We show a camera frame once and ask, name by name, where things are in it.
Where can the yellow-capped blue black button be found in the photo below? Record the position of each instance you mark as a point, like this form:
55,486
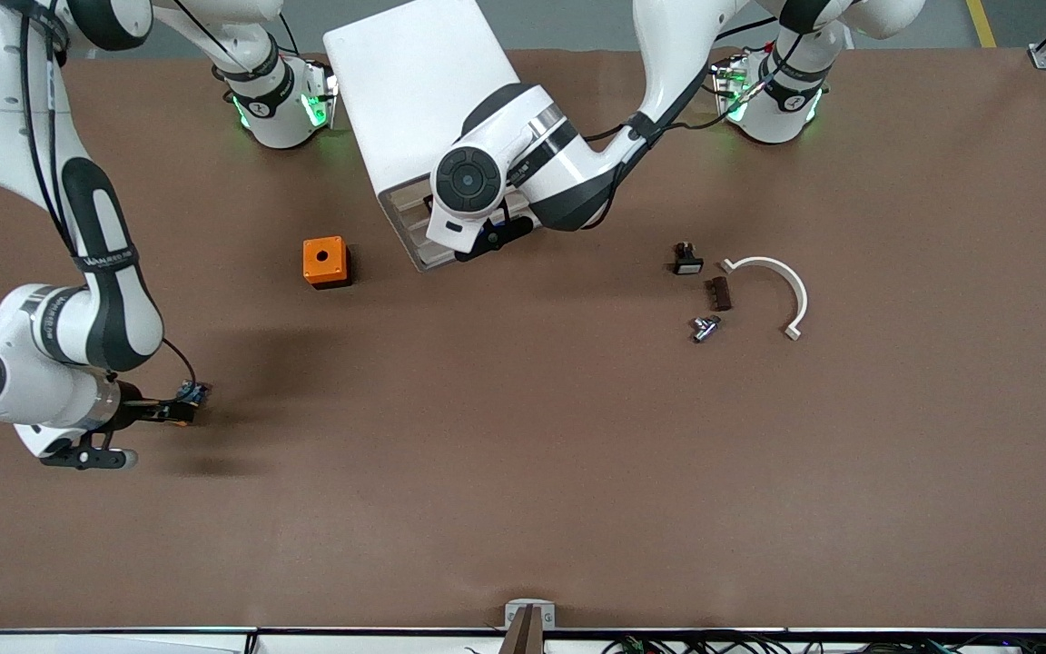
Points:
193,392

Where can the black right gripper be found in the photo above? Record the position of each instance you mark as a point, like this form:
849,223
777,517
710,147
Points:
134,408

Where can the orange box with hole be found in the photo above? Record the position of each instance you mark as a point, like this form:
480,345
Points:
323,259

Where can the brown terminal block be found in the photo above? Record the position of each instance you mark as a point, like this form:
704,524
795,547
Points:
719,294

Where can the silver metal key switch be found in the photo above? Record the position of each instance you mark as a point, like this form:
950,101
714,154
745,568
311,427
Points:
705,329

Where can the white curved plastic bracket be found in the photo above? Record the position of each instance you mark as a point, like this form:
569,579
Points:
795,291

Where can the black switch with white cap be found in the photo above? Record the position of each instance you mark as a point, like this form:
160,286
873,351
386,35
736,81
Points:
687,263

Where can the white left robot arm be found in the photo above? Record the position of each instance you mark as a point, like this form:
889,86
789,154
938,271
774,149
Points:
559,163

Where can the brown table cover sheet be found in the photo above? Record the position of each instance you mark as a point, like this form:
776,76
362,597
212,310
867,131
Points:
523,454

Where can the grey metal table bracket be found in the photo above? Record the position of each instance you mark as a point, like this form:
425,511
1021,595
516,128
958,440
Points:
514,613

